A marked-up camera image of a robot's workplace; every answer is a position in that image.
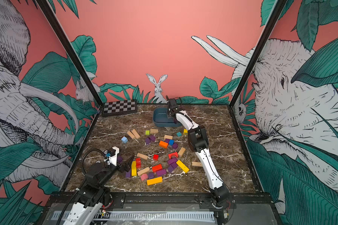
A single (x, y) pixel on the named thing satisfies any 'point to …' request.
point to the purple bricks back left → (151, 138)
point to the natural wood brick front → (146, 169)
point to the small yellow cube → (185, 131)
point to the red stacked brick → (138, 162)
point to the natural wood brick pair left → (134, 134)
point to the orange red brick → (157, 168)
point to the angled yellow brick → (182, 166)
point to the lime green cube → (147, 132)
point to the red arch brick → (173, 154)
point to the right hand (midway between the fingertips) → (170, 110)
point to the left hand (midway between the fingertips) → (128, 151)
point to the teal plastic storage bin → (160, 118)
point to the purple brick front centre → (162, 172)
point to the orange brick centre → (163, 144)
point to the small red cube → (155, 157)
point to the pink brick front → (143, 176)
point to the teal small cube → (179, 134)
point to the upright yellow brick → (134, 168)
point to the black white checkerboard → (119, 106)
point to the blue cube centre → (171, 142)
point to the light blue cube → (124, 139)
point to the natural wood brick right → (196, 163)
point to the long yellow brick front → (153, 181)
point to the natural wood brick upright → (181, 152)
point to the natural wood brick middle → (142, 155)
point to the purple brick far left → (128, 174)
